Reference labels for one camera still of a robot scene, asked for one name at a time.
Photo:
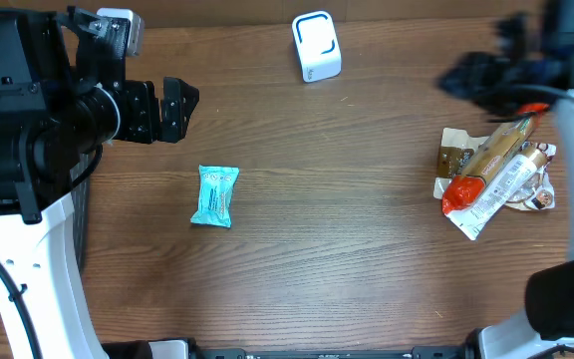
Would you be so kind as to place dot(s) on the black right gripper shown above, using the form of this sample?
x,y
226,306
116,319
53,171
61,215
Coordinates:
x,y
462,81

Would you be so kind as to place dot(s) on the white cream tube brown cap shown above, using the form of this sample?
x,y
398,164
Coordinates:
x,y
523,183

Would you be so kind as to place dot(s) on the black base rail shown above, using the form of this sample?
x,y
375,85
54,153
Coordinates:
x,y
418,352

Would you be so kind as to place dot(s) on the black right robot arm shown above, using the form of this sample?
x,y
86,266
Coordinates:
x,y
545,326

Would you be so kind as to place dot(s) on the beige bread snack bag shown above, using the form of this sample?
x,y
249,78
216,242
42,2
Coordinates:
x,y
457,147

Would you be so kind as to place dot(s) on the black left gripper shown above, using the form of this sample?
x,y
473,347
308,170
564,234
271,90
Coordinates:
x,y
176,113

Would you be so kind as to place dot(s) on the grey plastic mesh basket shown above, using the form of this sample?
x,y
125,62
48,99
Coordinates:
x,y
81,196

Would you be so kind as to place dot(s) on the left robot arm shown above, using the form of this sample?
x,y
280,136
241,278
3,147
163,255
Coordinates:
x,y
64,94

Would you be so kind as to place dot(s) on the orange spaghetti pack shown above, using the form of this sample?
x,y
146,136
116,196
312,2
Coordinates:
x,y
490,157

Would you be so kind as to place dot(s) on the white barcode scanner stand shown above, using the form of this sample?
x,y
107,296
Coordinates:
x,y
317,46

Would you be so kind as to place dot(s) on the light blue snack packet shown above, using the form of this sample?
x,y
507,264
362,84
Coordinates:
x,y
215,195

